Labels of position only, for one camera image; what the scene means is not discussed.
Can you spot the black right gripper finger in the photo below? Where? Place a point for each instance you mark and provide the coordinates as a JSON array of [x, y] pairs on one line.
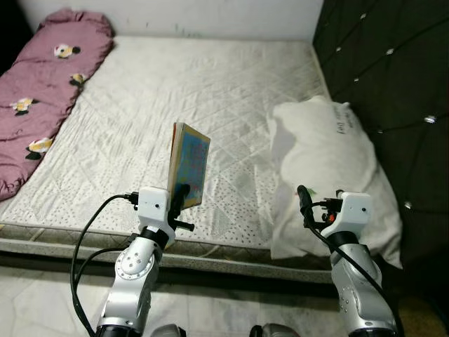
[[304, 203], [339, 194]]

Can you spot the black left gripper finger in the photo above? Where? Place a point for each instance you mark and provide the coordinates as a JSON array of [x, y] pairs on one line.
[[181, 199]]

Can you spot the yellow blue puzzle box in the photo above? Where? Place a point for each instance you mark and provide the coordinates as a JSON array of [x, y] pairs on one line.
[[191, 161]]

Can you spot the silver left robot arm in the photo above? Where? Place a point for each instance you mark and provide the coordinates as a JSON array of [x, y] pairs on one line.
[[137, 281]]

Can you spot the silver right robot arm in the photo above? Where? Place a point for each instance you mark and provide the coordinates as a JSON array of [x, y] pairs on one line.
[[361, 288]]

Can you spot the white pillow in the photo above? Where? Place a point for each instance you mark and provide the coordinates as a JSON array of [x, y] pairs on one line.
[[323, 154]]

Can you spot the grey quilted mattress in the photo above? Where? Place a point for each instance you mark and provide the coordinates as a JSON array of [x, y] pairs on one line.
[[140, 112]]

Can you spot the grey left robot leg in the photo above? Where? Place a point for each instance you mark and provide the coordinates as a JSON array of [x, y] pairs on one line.
[[168, 331]]

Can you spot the grey robot leg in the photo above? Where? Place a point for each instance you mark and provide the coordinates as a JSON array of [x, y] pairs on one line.
[[273, 331], [168, 331]]

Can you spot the grey right robot leg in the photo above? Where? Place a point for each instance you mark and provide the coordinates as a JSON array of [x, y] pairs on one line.
[[273, 331]]

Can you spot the dark tufted headboard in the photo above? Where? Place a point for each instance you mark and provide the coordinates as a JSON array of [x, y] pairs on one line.
[[393, 70]]

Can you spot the brown floor mat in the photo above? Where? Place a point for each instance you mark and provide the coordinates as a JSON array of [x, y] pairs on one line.
[[419, 319]]

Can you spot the purple duck print quilt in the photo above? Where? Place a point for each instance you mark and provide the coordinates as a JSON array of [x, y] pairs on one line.
[[49, 84]]

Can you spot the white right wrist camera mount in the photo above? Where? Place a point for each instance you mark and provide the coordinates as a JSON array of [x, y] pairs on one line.
[[353, 210]]

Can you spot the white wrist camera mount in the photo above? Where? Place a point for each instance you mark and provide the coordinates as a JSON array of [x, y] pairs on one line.
[[153, 209], [353, 210]]

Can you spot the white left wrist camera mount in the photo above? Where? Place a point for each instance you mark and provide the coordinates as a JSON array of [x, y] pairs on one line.
[[153, 209]]

